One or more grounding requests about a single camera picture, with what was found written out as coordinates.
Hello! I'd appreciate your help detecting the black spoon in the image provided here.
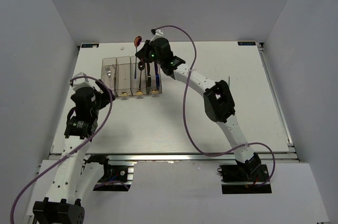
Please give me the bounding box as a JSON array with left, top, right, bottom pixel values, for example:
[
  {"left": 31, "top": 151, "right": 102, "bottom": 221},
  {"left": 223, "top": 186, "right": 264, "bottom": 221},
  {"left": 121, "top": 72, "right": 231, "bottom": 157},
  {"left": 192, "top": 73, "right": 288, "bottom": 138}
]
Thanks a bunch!
[{"left": 137, "top": 61, "right": 144, "bottom": 95}]

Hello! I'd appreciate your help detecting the iridescent rainbow spoon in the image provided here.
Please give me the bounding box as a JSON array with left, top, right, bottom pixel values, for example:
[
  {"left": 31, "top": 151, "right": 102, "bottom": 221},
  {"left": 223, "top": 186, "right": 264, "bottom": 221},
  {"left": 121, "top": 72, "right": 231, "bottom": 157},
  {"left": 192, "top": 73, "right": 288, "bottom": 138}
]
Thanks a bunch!
[{"left": 134, "top": 36, "right": 142, "bottom": 79}]

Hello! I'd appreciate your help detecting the fork with pink handle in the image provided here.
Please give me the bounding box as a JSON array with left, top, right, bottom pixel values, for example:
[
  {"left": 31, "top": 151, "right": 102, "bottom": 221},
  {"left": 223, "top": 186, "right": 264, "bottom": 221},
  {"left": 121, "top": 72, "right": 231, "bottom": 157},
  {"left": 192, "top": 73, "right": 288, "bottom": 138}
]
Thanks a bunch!
[{"left": 105, "top": 66, "right": 114, "bottom": 90}]

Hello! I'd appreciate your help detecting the black knife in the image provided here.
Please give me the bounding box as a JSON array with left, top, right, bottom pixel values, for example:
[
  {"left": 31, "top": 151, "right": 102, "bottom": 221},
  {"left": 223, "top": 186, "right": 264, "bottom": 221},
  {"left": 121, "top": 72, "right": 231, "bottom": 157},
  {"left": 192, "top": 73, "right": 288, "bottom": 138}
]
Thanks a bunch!
[{"left": 146, "top": 63, "right": 152, "bottom": 94}]

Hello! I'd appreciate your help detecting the iridescent blue knife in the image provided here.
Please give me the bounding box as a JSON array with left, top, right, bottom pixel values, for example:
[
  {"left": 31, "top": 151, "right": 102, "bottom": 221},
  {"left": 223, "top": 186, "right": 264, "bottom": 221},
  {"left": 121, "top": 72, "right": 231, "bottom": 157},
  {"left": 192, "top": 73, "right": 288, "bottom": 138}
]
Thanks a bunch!
[{"left": 154, "top": 62, "right": 159, "bottom": 91}]

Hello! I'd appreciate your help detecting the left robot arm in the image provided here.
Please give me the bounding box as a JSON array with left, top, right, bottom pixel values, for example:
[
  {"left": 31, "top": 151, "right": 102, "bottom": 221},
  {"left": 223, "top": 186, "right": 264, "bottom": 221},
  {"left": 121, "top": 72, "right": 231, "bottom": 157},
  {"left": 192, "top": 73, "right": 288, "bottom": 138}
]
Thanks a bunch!
[{"left": 32, "top": 76, "right": 115, "bottom": 223}]

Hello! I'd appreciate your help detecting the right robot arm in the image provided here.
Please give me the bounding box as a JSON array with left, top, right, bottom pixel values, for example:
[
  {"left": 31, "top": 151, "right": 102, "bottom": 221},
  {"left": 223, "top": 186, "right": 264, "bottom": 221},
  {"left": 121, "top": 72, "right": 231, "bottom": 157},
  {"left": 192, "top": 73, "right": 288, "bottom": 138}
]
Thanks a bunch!
[{"left": 135, "top": 38, "right": 261, "bottom": 181}]

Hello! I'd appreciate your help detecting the smoky clear container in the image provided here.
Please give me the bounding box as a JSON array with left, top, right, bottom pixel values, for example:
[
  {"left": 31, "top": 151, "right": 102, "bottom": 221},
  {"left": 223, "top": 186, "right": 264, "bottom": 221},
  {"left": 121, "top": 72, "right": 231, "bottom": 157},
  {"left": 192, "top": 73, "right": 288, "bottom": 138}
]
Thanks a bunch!
[
  {"left": 131, "top": 57, "right": 146, "bottom": 96},
  {"left": 145, "top": 62, "right": 162, "bottom": 95},
  {"left": 116, "top": 57, "right": 132, "bottom": 97},
  {"left": 101, "top": 58, "right": 118, "bottom": 97}
]

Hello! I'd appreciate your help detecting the blue label sticker left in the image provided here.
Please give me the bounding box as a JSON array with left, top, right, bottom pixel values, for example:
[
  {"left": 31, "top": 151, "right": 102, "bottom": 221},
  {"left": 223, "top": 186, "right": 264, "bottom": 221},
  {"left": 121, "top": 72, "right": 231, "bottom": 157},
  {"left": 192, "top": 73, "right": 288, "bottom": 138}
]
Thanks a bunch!
[{"left": 81, "top": 43, "right": 99, "bottom": 49}]

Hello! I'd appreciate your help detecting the blue label sticker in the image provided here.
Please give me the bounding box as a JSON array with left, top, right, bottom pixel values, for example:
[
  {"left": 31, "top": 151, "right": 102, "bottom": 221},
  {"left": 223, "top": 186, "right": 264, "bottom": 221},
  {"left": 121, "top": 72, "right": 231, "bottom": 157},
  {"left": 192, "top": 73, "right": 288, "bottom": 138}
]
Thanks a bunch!
[
  {"left": 237, "top": 41, "right": 256, "bottom": 46},
  {"left": 81, "top": 43, "right": 99, "bottom": 49}
]

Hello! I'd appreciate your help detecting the blue label sticker right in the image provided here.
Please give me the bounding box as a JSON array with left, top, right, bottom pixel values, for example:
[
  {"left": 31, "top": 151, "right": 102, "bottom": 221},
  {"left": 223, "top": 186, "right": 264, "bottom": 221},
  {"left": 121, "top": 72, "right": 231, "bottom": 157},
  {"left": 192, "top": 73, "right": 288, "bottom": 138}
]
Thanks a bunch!
[{"left": 237, "top": 41, "right": 256, "bottom": 46}]

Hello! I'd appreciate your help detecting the white front panel board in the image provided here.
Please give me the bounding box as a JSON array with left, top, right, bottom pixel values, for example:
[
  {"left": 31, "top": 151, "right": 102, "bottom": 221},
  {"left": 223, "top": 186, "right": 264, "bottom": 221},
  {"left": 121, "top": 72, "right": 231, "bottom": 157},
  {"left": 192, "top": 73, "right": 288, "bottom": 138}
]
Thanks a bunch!
[{"left": 25, "top": 159, "right": 331, "bottom": 224}]

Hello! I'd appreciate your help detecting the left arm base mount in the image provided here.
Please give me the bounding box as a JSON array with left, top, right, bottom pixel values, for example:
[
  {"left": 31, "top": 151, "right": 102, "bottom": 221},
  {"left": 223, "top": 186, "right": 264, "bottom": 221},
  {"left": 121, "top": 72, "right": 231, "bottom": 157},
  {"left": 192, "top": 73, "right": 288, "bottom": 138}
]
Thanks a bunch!
[{"left": 84, "top": 155, "right": 132, "bottom": 192}]

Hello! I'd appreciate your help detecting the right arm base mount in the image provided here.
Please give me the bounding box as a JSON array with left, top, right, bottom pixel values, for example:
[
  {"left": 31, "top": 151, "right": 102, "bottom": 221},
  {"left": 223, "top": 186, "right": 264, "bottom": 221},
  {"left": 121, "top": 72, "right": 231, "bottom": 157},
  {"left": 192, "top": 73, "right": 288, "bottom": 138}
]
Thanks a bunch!
[{"left": 217, "top": 164, "right": 272, "bottom": 195}]

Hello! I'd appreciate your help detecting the aluminium table edge rail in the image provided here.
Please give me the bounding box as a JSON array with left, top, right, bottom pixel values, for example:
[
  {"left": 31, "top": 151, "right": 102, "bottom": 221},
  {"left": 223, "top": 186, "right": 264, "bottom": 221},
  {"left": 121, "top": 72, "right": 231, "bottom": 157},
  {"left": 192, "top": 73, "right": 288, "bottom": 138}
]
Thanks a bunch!
[{"left": 47, "top": 152, "right": 299, "bottom": 163}]

